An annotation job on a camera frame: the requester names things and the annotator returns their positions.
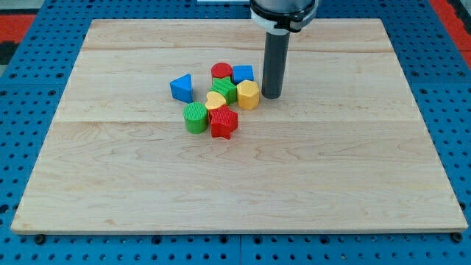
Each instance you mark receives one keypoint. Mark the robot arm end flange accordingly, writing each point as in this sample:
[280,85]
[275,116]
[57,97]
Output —
[280,17]

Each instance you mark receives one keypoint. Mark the red star block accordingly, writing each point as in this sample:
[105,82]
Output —
[222,122]

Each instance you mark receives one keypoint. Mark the green star block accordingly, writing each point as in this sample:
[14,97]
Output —
[226,88]

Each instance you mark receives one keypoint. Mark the blue cube block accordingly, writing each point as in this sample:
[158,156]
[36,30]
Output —
[242,72]

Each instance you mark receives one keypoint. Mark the yellow heart block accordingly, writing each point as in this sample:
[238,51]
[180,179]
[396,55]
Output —
[214,100]

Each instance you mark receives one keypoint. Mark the yellow hexagon block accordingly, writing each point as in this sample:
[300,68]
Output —
[248,94]

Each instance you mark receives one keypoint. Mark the green cylinder block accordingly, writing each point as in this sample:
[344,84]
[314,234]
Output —
[196,117]

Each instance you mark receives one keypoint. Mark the red cylinder block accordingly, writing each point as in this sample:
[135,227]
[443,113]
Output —
[221,70]

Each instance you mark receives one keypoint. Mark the blue triangle block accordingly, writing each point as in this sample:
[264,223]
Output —
[181,89]

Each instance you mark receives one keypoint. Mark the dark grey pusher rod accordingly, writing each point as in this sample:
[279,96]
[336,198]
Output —
[274,63]

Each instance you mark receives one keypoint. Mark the light wooden board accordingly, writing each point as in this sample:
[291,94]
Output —
[343,150]

